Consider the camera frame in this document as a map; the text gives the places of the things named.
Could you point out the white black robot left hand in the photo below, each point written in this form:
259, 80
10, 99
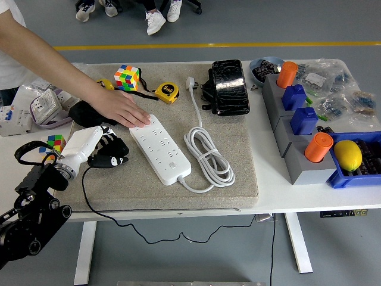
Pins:
80, 143

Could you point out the person's hand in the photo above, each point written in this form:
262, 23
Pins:
119, 107

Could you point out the white power strip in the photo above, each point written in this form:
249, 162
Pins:
166, 155

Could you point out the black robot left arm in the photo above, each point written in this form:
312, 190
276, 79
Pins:
29, 220

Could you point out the person's forearm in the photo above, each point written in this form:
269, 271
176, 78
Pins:
50, 65

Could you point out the small colourful puzzle cube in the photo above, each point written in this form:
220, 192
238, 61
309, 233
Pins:
58, 143

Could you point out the yellow tape measure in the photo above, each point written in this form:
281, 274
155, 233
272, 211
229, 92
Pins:
106, 84

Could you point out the black cloth pouch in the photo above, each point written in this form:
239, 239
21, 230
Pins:
84, 116

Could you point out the purple tray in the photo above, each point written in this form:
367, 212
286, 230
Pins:
56, 123

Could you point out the large colourful puzzle cube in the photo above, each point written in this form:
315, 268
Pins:
127, 77

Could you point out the yellow tape measure 5m print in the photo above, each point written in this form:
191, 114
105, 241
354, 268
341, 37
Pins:
167, 93

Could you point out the clear bag metal parts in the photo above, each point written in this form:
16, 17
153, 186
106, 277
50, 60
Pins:
44, 86

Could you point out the white circuit breaker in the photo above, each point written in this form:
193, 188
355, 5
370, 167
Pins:
15, 119

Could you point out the person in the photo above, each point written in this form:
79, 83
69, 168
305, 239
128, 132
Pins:
12, 71

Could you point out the white grey sneaker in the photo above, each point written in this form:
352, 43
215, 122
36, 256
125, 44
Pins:
108, 8
84, 12

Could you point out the black chair base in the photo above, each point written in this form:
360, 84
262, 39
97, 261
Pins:
119, 6
195, 6

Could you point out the seated person's leg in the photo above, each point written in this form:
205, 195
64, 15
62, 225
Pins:
150, 5

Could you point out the white table leg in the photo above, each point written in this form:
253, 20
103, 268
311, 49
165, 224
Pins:
299, 244
84, 253

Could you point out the glossy black case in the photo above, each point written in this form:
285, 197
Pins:
230, 86

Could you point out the grey-brown mat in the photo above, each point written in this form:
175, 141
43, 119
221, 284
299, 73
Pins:
232, 164

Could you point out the small metal clip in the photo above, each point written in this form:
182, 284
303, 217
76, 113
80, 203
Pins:
254, 87

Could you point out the light blue bowl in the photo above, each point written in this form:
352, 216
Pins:
253, 64

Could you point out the black parts in bowl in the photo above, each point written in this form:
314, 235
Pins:
262, 71

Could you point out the grey socket block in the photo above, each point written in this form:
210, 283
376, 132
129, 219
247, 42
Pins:
282, 140
278, 113
309, 175
271, 89

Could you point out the orange cylinder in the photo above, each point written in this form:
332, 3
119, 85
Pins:
287, 74
318, 149

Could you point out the blue square block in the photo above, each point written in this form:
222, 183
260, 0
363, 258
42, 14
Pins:
303, 122
294, 98

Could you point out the small green peg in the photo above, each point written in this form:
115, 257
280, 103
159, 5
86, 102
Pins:
309, 100
322, 117

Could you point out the clear bag white label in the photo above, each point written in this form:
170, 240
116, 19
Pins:
315, 79

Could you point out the loose black parts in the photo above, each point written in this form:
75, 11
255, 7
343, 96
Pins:
324, 129

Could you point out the clear bag blue parts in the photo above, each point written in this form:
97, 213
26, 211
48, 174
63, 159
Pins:
340, 79
361, 99
332, 108

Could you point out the yellow lemon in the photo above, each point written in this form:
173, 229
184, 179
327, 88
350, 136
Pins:
347, 155

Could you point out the blue plastic bin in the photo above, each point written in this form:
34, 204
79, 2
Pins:
342, 178

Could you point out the black table control panel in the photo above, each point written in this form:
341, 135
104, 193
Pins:
342, 213

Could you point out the black parts in bin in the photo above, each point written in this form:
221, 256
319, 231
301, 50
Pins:
372, 155

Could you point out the small white wall socket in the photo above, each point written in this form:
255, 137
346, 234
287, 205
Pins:
67, 98

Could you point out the large white wall socket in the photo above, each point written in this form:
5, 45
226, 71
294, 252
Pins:
44, 104

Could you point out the metal table bracket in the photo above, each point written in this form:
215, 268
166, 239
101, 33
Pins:
265, 218

